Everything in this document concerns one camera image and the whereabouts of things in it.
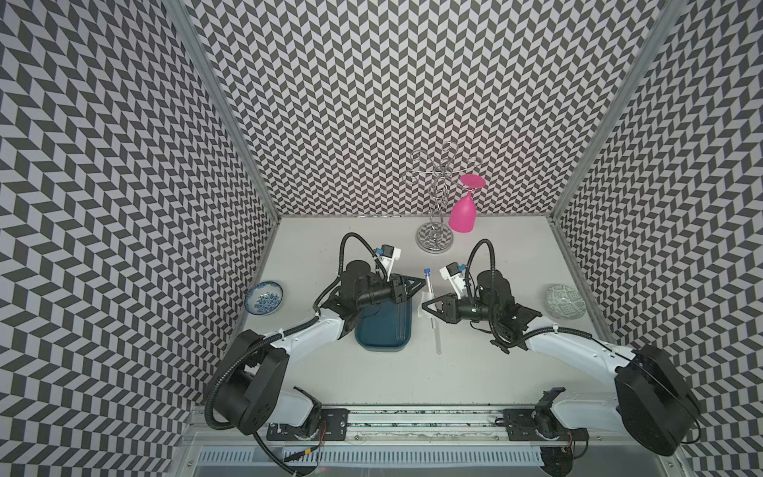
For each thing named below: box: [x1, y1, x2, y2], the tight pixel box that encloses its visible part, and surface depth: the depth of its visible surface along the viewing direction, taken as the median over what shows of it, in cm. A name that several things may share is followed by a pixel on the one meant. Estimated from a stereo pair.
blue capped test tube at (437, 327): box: [431, 318, 443, 356], surface depth 89 cm
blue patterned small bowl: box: [244, 280, 285, 317], surface depth 95 cm
